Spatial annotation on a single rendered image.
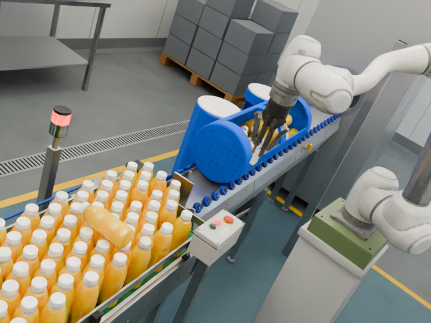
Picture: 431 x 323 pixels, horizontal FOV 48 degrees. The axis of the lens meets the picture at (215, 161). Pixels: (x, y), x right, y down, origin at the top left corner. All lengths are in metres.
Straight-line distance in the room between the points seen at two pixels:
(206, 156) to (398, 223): 0.87
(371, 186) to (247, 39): 3.72
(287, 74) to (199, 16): 4.51
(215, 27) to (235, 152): 3.75
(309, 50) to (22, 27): 4.25
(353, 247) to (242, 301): 1.25
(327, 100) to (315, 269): 1.03
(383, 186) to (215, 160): 0.73
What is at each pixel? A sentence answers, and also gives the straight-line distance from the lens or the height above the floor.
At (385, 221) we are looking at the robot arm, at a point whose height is 1.24.
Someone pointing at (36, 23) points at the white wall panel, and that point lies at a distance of 5.47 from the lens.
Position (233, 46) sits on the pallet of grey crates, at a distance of 5.63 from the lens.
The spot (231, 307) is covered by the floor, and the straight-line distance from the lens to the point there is 3.07.
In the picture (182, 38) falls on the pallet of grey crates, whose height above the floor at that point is 0.43.
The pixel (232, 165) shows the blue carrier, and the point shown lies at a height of 1.08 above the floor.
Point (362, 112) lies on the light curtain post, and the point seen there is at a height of 1.23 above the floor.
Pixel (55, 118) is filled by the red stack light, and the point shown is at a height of 1.23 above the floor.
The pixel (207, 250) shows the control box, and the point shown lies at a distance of 1.65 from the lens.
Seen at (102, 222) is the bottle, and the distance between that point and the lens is 1.48.
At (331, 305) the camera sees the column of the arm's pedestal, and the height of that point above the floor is 0.76.
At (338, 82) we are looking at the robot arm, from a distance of 1.32.
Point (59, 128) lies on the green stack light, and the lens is 1.77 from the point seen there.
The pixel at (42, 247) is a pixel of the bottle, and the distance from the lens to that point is 1.49.
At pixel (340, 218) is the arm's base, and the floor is 1.10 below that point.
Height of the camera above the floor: 2.07
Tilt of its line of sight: 28 degrees down
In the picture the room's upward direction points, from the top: 22 degrees clockwise
